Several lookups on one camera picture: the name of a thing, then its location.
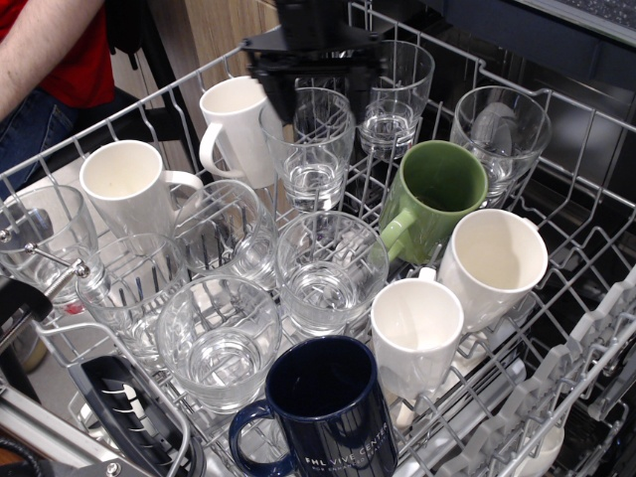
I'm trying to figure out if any clear glass back centre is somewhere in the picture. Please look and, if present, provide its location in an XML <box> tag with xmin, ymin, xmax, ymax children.
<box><xmin>258</xmin><ymin>87</ymin><xmax>356</xmax><ymax>212</ymax></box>

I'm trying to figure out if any black rack handle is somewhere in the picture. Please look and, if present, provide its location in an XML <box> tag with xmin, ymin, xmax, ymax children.
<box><xmin>69</xmin><ymin>355</ymin><xmax>207</xmax><ymax>476</ymax></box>

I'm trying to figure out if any clear glass far left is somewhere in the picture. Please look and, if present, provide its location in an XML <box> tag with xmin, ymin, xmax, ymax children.
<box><xmin>1</xmin><ymin>186</ymin><xmax>103</xmax><ymax>315</ymax></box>

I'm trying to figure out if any clear glass middle left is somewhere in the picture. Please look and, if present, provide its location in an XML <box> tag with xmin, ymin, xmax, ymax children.
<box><xmin>173</xmin><ymin>180</ymin><xmax>277</xmax><ymax>290</ymax></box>

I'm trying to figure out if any white mug left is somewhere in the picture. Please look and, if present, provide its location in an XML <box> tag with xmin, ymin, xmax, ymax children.
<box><xmin>79</xmin><ymin>140</ymin><xmax>203</xmax><ymax>238</ymax></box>

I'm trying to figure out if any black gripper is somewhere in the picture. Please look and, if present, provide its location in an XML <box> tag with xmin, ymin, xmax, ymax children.
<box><xmin>241</xmin><ymin>1</ymin><xmax>384</xmax><ymax>124</ymax></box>

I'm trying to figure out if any clear glass front left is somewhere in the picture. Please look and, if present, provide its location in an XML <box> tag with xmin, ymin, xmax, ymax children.
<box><xmin>77</xmin><ymin>234</ymin><xmax>188</xmax><ymax>372</ymax></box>

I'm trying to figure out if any grey wire dishwasher rack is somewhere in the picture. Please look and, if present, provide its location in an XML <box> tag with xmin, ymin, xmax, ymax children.
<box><xmin>31</xmin><ymin>1</ymin><xmax>635</xmax><ymax>476</ymax></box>

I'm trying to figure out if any person forearm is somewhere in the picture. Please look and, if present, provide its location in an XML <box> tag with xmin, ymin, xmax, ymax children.
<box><xmin>1</xmin><ymin>0</ymin><xmax>103</xmax><ymax>118</ymax></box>

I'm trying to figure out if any clear glass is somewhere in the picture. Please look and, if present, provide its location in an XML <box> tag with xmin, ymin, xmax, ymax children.
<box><xmin>275</xmin><ymin>211</ymin><xmax>390</xmax><ymax>336</ymax></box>
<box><xmin>156</xmin><ymin>274</ymin><xmax>282</xmax><ymax>414</ymax></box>
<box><xmin>77</xmin><ymin>234</ymin><xmax>188</xmax><ymax>372</ymax></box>
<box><xmin>358</xmin><ymin>40</ymin><xmax>435</xmax><ymax>161</ymax></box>
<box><xmin>1</xmin><ymin>186</ymin><xmax>103</xmax><ymax>315</ymax></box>
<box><xmin>258</xmin><ymin>87</ymin><xmax>356</xmax><ymax>212</ymax></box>
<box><xmin>173</xmin><ymin>180</ymin><xmax>277</xmax><ymax>290</ymax></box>
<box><xmin>450</xmin><ymin>85</ymin><xmax>552</xmax><ymax>208</ymax></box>

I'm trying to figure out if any navy blue printed mug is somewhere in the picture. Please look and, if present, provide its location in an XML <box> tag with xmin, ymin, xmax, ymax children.
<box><xmin>229</xmin><ymin>336</ymin><xmax>398</xmax><ymax>476</ymax></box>

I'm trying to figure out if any white mug right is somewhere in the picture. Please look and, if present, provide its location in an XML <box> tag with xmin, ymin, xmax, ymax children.
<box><xmin>436</xmin><ymin>209</ymin><xmax>549</xmax><ymax>332</ymax></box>

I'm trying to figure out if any green ceramic mug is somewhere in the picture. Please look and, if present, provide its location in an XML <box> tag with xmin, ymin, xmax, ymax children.
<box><xmin>379</xmin><ymin>140</ymin><xmax>489</xmax><ymax>265</ymax></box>

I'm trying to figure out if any grey plastic tine holder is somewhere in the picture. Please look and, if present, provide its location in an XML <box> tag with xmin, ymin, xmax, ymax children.
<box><xmin>437</xmin><ymin>271</ymin><xmax>635</xmax><ymax>476</ymax></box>

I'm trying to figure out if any white mug front centre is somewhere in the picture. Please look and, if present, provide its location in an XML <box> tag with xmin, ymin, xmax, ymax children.
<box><xmin>371</xmin><ymin>278</ymin><xmax>464</xmax><ymax>399</ymax></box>

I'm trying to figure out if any tall white mug back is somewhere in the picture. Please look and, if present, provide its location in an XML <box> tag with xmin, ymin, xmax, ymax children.
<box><xmin>199</xmin><ymin>76</ymin><xmax>274</xmax><ymax>189</ymax></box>

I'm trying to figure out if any metal clamp screw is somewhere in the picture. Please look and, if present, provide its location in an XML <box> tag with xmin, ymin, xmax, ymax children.
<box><xmin>1</xmin><ymin>229</ymin><xmax>91</xmax><ymax>304</ymax></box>

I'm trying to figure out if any clear glass back right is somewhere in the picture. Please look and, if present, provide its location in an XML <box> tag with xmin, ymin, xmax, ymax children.
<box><xmin>450</xmin><ymin>85</ymin><xmax>552</xmax><ymax>208</ymax></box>

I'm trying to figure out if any clear glass back top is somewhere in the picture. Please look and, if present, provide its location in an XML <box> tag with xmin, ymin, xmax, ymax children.
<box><xmin>358</xmin><ymin>40</ymin><xmax>435</xmax><ymax>161</ymax></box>

